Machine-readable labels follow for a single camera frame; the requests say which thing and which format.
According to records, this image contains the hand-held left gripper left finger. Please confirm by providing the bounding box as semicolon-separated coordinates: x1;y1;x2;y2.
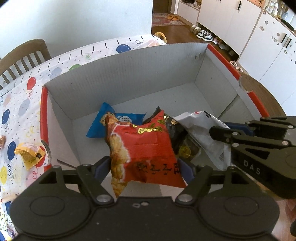
32;156;114;205

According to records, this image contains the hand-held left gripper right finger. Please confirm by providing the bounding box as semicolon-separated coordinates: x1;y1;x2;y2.
176;160;257;205

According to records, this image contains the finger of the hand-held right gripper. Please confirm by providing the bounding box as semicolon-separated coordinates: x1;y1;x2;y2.
223;116;296;137
209;126;292;151

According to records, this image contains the white snack packet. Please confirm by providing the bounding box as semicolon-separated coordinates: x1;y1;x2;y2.
173;111;234;171

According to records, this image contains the gold candy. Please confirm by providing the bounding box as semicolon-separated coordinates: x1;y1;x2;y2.
179;145;193;158

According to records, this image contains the black snack packet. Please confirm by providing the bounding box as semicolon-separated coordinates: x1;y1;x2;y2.
142;107;188;160

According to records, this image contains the blue snack packet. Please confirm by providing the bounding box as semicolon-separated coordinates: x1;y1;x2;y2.
86;102;147;138

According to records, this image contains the red snack bag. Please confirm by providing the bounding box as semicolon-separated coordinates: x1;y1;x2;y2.
105;109;187;198

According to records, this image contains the yellow snack packet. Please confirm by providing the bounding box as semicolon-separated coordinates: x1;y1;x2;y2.
14;143;47;171

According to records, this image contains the red cardboard box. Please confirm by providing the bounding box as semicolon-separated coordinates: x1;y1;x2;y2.
40;42;270;177

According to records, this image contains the wooden stick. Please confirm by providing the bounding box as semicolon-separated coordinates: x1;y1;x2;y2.
0;194;18;203

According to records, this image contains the wooden round-back chair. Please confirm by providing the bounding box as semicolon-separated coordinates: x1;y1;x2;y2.
238;74;287;117

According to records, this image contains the white lower shoe cabinet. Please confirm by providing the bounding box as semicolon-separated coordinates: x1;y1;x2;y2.
196;0;296;109

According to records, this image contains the balloon print tablecloth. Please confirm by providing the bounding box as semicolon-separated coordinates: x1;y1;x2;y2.
0;34;167;239

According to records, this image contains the yellow plastic bag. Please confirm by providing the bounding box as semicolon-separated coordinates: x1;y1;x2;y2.
154;32;167;44

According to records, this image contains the patterned doormat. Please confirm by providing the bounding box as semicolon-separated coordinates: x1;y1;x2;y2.
151;13;186;26

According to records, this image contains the wooden slat-back chair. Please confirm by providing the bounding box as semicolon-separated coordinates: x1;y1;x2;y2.
0;39;52;90

